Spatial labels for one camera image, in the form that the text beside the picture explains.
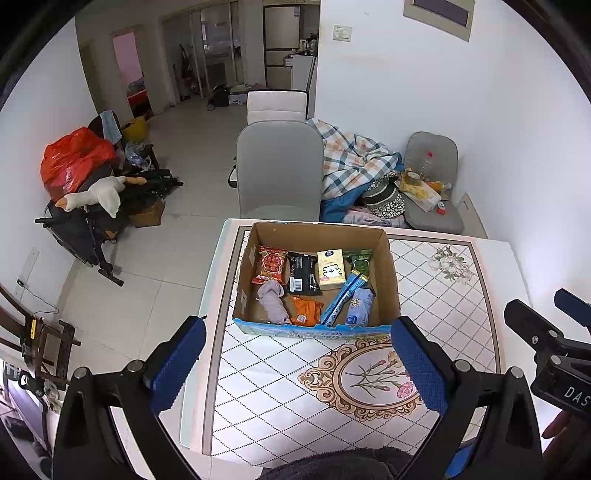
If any red plastic bag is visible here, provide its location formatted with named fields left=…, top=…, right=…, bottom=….
left=40, top=127, right=118, bottom=201

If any plaid blanket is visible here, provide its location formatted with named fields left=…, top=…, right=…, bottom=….
left=305, top=117, right=407, bottom=222

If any red snack packet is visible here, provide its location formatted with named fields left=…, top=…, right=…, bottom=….
left=252, top=246, right=288, bottom=284

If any light blue tissue pack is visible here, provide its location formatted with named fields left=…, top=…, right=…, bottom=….
left=344, top=288, right=376, bottom=326

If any yellow tissue pack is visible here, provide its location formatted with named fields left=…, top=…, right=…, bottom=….
left=317, top=249, right=347, bottom=291

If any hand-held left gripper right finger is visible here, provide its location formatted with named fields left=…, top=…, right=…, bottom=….
left=390, top=315, right=543, bottom=480

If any black snack packet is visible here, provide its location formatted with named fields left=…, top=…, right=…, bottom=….
left=287, top=251, right=322, bottom=296

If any black folded stroller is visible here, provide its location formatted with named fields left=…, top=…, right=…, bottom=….
left=34, top=168, right=183, bottom=287

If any green wet wipes pack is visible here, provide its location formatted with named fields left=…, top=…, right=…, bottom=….
left=344, top=249, right=374, bottom=282

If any yellow white plastic packet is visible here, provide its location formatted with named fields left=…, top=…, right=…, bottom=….
left=398, top=178, right=443, bottom=213

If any dark wooden chair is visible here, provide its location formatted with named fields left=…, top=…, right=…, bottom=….
left=0, top=284, right=81, bottom=388

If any floral table mat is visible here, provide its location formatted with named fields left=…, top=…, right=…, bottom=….
left=202, top=226, right=502, bottom=469

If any black bag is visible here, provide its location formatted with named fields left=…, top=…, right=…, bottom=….
left=206, top=85, right=230, bottom=112

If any white chair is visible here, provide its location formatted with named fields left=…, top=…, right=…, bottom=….
left=246, top=90, right=308, bottom=125

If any white goose plush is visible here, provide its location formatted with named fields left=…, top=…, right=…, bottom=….
left=56, top=176, right=147, bottom=219

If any white cabinet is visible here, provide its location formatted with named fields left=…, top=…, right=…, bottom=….
left=291, top=53, right=318, bottom=93

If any black patterned hat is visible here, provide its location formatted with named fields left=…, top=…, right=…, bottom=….
left=372, top=191, right=407, bottom=220

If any tall refrigerator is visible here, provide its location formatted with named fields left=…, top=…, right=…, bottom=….
left=263, top=4, right=320, bottom=90

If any grey wall panel box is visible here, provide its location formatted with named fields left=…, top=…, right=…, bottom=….
left=403, top=0, right=476, bottom=42

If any small brown cardboard box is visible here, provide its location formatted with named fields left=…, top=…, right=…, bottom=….
left=129, top=198, right=165, bottom=228

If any light blue cloth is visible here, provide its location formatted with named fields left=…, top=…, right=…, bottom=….
left=99, top=110, right=122, bottom=141

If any grey chair with clutter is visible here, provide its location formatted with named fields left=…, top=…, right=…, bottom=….
left=403, top=131, right=465, bottom=234

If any white wall socket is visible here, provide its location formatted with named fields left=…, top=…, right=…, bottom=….
left=16, top=247, right=40, bottom=296

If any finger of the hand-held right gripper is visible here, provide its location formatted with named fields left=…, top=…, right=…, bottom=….
left=554, top=288, right=591, bottom=329
left=503, top=299, right=591, bottom=365

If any pink cloth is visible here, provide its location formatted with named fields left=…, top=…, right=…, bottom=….
left=344, top=205, right=409, bottom=228

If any grey cloth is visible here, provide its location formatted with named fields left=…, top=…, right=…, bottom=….
left=256, top=281, right=293, bottom=324

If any grey padded chair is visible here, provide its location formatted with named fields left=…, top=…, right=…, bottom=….
left=229, top=122, right=324, bottom=221

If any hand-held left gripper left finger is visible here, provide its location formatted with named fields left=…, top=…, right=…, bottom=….
left=53, top=315, right=207, bottom=480

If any person's right hand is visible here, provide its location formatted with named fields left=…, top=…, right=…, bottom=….
left=541, top=408, right=591, bottom=467

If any white flat panel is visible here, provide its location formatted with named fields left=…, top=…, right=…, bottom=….
left=462, top=192, right=489, bottom=239

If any dark striped hat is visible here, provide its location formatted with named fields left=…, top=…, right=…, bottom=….
left=361, top=179, right=400, bottom=208

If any orange snack packet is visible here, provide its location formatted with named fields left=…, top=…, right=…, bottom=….
left=288, top=295, right=325, bottom=325

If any long blue packet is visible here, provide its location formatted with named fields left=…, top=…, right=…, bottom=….
left=320, top=272, right=368, bottom=328

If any yellow bucket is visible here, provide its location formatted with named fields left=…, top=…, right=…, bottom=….
left=121, top=116, right=149, bottom=144

